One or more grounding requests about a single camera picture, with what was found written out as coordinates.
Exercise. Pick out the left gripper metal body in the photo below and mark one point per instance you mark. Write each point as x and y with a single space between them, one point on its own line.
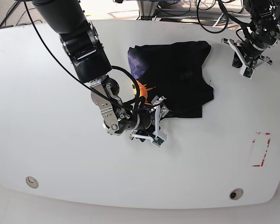
264 29

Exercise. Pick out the right gripper metal body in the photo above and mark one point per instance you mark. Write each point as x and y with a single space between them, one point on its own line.
118 116

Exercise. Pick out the black t-shirt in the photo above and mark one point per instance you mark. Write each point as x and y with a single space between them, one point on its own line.
175 72

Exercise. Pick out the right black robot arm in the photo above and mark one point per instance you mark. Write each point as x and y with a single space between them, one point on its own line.
81 43

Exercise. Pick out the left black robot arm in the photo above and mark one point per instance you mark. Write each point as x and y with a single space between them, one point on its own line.
262 32

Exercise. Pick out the red tape rectangle marking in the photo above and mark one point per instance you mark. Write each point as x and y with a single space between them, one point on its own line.
260 146

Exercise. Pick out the left table grommet hole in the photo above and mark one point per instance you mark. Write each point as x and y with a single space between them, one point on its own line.
32 182

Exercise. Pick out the table grommet hole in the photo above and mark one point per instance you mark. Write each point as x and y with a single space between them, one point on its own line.
236 194
32 182

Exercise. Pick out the right table grommet hole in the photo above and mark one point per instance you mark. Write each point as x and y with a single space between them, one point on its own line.
236 194

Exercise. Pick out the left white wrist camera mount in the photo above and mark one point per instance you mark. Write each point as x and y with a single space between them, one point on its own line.
250 56

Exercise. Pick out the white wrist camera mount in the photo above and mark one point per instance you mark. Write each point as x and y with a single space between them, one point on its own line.
250 56
149 121

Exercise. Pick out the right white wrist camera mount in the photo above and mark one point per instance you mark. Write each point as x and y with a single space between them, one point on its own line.
149 121

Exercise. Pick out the aluminium frame stand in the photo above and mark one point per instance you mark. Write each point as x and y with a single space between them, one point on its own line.
147 9

